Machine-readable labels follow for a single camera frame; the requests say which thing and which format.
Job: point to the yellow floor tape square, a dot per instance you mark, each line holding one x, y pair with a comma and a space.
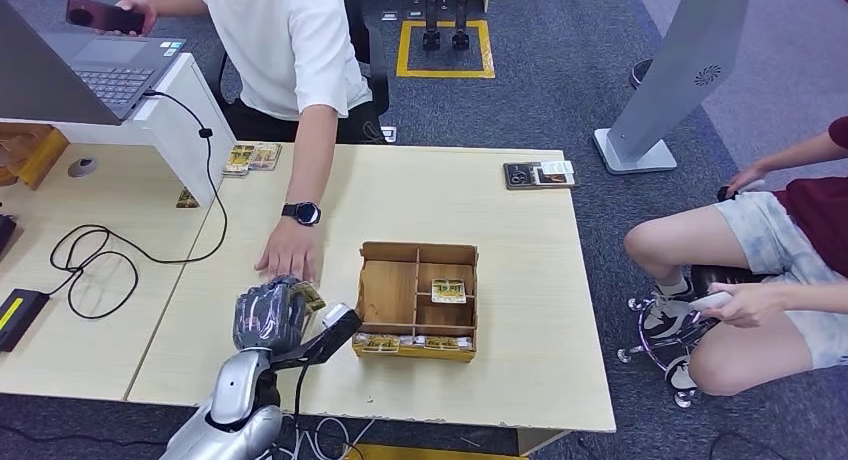
430, 454

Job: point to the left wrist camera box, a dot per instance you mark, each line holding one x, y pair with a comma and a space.
341, 316

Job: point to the person's right hand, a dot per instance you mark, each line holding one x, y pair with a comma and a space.
149, 10
747, 177

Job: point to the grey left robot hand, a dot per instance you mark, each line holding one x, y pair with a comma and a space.
268, 318

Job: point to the standing humanoid robot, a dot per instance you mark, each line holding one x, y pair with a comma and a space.
431, 13

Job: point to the dark picture card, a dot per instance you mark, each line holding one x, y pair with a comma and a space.
550, 177

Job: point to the black wristwatch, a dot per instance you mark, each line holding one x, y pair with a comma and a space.
301, 213

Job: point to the person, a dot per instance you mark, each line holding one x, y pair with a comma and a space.
285, 46
762, 245

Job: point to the yellow wooden box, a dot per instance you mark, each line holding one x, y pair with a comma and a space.
33, 155

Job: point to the black office chair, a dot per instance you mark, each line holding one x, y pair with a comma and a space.
378, 59

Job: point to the small gold patterned card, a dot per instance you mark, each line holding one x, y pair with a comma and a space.
187, 199

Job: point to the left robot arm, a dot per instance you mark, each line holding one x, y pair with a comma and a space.
238, 391

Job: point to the grey kiosk stand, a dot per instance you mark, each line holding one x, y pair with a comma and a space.
682, 66

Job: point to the white handheld controller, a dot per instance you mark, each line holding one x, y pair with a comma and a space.
710, 301

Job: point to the person's left forearm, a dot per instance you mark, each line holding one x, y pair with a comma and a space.
310, 159
815, 298

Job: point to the white floor marker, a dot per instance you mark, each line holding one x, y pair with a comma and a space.
389, 134

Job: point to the pale table leg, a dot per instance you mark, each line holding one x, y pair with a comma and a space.
540, 442

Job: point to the black handheld controller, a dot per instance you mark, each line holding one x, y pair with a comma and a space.
727, 193

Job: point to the black device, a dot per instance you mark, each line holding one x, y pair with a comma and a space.
5, 235

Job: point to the white label card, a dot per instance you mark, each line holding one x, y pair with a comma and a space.
558, 167

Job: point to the stack of gold patterned cards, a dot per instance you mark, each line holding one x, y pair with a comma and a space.
238, 160
266, 156

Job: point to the white laptop stand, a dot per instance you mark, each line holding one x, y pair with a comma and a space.
179, 126

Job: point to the grey round desk puck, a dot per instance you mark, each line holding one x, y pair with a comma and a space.
82, 167

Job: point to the gold patterned key card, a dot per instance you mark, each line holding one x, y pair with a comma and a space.
379, 344
448, 291
442, 343

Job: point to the grey laptop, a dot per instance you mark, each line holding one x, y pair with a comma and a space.
40, 79

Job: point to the black adapter with yellow label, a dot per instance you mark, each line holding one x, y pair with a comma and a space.
23, 318

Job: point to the person's left hand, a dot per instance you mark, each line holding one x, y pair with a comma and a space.
291, 252
755, 304

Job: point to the black stool with chrome wheels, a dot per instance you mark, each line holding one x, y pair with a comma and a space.
722, 275

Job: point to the wooden compartment box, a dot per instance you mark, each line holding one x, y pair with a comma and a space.
387, 291

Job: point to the dark red phone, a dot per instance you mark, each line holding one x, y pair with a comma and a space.
99, 16

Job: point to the black round object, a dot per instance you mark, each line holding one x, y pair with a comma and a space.
639, 73

